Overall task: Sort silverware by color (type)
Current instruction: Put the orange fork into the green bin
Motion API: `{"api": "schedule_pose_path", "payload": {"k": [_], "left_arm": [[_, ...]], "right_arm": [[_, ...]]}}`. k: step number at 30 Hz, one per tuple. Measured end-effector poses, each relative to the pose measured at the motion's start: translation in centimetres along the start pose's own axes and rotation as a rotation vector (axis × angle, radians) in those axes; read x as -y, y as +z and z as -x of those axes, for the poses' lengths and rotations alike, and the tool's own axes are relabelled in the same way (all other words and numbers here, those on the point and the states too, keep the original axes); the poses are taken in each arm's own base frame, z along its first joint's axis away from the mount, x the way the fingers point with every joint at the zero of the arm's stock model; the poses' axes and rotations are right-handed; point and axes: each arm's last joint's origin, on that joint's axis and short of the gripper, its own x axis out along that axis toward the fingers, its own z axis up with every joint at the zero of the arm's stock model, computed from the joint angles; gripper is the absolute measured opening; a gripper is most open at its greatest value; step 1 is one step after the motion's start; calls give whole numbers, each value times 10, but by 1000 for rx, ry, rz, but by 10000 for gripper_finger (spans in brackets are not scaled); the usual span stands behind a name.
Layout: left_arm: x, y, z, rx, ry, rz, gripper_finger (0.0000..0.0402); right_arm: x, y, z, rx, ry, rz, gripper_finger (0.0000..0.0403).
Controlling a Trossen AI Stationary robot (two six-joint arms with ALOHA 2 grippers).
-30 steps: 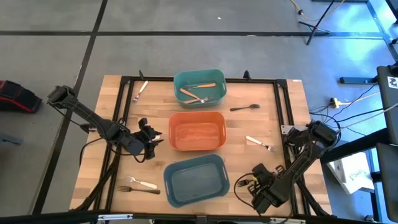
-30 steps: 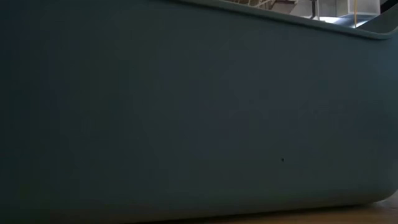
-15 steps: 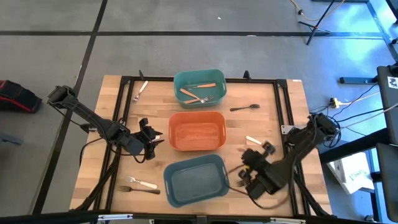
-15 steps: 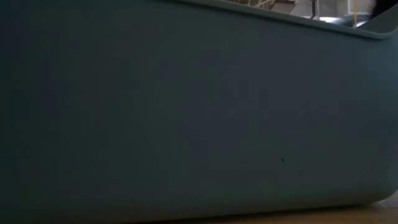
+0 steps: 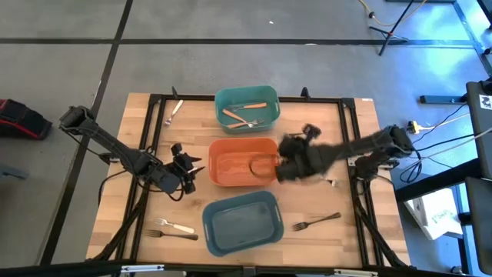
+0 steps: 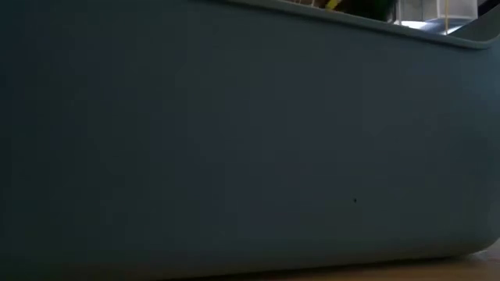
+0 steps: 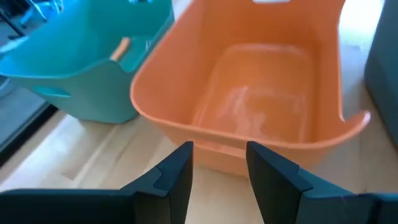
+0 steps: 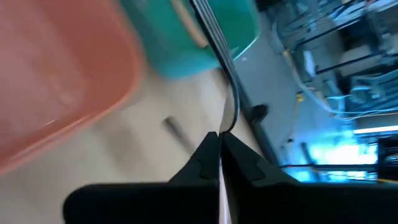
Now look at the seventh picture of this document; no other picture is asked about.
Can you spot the teal plastic bin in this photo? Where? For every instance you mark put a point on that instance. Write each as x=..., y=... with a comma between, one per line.
x=77, y=62

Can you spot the orange plastic bin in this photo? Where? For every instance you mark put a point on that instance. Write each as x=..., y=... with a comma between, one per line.
x=255, y=93

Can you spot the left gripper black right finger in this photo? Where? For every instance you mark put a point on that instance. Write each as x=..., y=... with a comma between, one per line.
x=280, y=189

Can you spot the dark tripod stand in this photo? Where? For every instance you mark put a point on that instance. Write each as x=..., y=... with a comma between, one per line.
x=12, y=23

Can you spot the dark blue plastic bin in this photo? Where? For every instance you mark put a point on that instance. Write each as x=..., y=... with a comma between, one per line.
x=384, y=77

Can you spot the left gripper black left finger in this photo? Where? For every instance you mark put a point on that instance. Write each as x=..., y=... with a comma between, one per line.
x=161, y=186

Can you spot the black aluminium table frame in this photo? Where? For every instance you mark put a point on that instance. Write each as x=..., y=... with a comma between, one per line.
x=25, y=130

